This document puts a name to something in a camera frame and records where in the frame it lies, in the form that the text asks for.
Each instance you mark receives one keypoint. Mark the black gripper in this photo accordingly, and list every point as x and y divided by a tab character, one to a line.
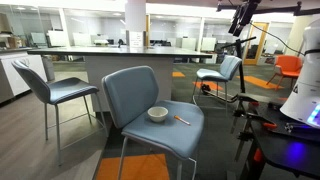
248	11

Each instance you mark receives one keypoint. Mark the orange marker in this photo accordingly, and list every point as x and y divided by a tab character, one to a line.
182	120

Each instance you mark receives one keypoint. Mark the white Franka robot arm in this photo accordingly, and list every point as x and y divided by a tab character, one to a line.
305	90

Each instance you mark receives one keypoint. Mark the white bowl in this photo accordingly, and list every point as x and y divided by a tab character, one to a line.
157	114

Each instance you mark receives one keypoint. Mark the orange framed door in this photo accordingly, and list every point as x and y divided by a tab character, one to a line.
256	43

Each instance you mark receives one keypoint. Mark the light blue chair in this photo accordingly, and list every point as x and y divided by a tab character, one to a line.
230	66

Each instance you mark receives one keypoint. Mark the black overhead bar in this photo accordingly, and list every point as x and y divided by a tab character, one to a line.
276	9

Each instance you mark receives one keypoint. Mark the black kick scooter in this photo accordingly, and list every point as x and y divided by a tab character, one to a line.
240	70

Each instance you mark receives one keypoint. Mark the orange armchair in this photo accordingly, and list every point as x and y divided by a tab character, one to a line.
288	65

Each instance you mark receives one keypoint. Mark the white paper sign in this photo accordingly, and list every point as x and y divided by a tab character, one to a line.
136	39

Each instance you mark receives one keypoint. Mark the black tripod stand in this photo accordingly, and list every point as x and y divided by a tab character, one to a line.
242	130

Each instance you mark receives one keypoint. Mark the high counter table dark top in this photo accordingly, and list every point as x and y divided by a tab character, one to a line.
126	63

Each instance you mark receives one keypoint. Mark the blue padded chair metal legs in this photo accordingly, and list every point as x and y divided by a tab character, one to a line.
133	90

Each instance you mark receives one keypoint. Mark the black robot table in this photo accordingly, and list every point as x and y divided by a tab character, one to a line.
290	150

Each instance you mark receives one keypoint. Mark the grey-blue padded chair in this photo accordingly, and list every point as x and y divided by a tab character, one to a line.
63	89

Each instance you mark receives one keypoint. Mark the cardboard box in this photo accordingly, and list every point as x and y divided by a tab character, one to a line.
14	42

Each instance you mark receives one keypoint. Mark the white cabinet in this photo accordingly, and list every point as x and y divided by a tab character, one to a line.
13	75

